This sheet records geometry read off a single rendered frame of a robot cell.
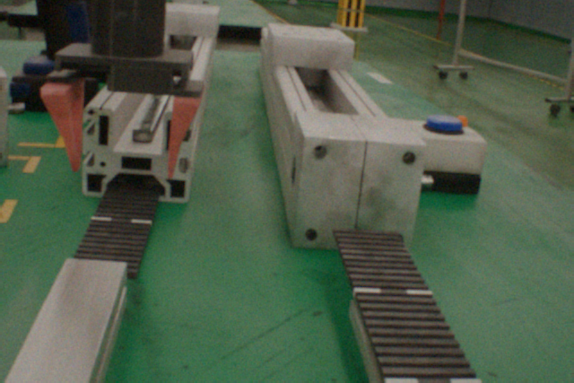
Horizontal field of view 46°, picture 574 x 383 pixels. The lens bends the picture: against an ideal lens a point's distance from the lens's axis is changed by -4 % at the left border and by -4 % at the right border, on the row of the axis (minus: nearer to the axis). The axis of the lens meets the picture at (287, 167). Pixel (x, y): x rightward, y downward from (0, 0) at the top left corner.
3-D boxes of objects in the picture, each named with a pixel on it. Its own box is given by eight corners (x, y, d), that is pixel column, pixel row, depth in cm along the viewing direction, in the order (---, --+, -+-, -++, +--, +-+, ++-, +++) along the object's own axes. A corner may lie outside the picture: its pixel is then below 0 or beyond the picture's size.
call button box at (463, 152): (479, 195, 76) (489, 139, 74) (394, 189, 75) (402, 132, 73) (457, 172, 84) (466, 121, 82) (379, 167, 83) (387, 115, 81)
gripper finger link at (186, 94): (117, 160, 60) (121, 52, 58) (199, 166, 61) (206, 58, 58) (103, 186, 54) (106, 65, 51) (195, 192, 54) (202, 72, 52)
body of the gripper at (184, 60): (73, 65, 57) (75, -24, 55) (193, 73, 58) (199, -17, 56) (53, 78, 51) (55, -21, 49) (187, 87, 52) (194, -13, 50)
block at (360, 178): (438, 255, 59) (456, 147, 56) (292, 248, 58) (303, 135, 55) (413, 216, 67) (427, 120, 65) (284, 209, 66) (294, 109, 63)
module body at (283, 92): (388, 215, 67) (401, 129, 65) (284, 209, 66) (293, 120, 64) (307, 73, 143) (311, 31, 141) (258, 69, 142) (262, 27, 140)
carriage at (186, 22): (214, 54, 118) (218, 13, 116) (150, 49, 117) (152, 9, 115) (217, 41, 133) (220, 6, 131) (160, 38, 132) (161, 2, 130)
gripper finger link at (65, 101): (60, 156, 60) (61, 48, 57) (141, 161, 60) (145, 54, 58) (39, 180, 53) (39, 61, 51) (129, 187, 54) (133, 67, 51)
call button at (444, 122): (465, 141, 76) (467, 123, 75) (430, 138, 76) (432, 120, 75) (454, 132, 80) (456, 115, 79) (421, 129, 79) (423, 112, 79)
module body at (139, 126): (188, 203, 65) (194, 113, 63) (82, 195, 64) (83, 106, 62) (213, 65, 142) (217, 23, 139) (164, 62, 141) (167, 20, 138)
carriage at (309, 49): (349, 91, 96) (354, 41, 94) (269, 84, 95) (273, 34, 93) (334, 71, 111) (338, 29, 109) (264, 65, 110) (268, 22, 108)
